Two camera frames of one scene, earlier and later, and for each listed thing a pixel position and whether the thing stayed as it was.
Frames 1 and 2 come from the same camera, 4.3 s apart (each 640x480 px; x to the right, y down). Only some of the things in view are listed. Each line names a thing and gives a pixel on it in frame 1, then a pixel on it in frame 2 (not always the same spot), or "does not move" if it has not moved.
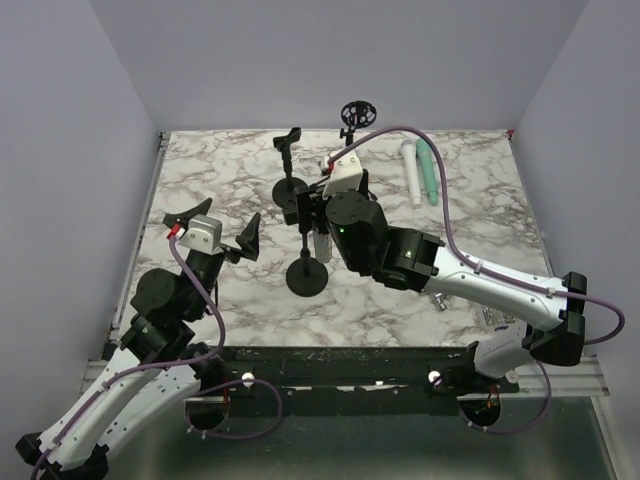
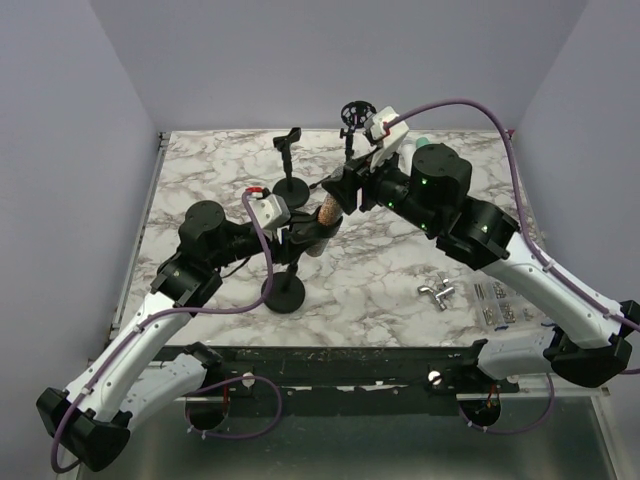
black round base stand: x=285 y=191 does not move
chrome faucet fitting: x=439 y=299 does not move
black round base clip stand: x=306 y=277 -> x=284 y=292
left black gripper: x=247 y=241 -> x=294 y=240
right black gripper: x=318 y=204 -> x=357 y=174
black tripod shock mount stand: x=356 y=114 does not move
